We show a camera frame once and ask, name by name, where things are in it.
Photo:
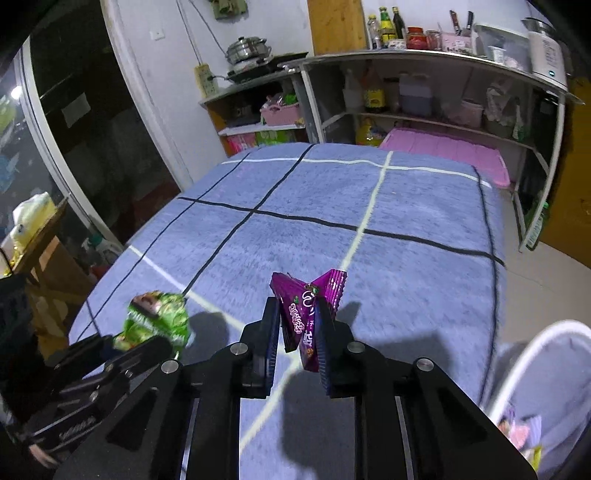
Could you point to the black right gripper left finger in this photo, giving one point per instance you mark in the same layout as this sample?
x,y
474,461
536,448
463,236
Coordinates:
x,y
182,421

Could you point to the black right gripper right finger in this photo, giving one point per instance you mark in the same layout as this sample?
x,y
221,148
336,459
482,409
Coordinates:
x,y
412,421

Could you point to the green snack wrapper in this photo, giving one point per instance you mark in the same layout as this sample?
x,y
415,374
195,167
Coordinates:
x,y
153,314

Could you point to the purple snack wrapper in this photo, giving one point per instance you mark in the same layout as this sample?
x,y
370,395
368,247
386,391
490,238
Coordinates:
x,y
297,310

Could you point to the white trash bin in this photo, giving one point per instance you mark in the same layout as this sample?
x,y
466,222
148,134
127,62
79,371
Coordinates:
x,y
539,393

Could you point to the metal kitchen shelf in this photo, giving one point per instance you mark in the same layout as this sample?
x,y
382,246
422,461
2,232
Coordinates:
x,y
474,99

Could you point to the blue checkered tablecloth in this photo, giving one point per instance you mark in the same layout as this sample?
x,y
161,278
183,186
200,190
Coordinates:
x,y
420,237

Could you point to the green glass bottle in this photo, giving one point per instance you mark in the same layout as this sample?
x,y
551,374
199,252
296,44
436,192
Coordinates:
x,y
538,225

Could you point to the yellow wooden door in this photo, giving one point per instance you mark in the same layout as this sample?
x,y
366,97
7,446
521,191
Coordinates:
x,y
568,226

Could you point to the pink storage box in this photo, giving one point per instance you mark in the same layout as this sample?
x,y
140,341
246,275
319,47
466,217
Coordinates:
x,y
486,160

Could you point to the pink plastic basket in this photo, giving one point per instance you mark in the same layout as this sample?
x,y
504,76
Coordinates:
x,y
280,115

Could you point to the small wooden shelf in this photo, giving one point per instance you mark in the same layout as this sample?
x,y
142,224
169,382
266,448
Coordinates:
x,y
235,112

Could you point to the purple detergent jug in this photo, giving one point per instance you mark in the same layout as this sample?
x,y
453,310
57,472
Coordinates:
x,y
416,96

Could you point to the yellow power strip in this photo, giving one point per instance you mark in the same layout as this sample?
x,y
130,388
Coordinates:
x,y
205,80

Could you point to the black induction cooker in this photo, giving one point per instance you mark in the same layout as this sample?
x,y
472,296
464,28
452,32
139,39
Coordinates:
x,y
262,67

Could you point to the steel steamer pot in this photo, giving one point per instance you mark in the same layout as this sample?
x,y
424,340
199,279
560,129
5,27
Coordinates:
x,y
247,48

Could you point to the pink knife holder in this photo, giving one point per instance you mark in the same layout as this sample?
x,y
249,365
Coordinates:
x,y
457,43

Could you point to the red lid jar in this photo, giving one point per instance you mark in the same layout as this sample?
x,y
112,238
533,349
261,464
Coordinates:
x,y
416,38

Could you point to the white electric kettle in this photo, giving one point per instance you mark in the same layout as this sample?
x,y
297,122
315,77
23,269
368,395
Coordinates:
x,y
545,52

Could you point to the clear storage box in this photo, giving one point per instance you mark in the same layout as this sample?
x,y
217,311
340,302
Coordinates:
x,y
503,47

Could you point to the green oil bottle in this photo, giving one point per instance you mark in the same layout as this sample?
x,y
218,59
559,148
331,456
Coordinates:
x,y
387,30

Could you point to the clear seasoning bottle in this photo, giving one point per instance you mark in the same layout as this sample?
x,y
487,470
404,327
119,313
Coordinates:
x,y
374,32

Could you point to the dark soy sauce bottle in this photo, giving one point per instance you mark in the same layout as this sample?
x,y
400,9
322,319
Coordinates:
x,y
399,24

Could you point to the wooden cutting board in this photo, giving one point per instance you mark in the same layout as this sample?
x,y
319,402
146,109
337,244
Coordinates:
x,y
337,26

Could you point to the green hanging cloth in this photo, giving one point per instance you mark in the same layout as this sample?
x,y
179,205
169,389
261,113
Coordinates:
x,y
224,9

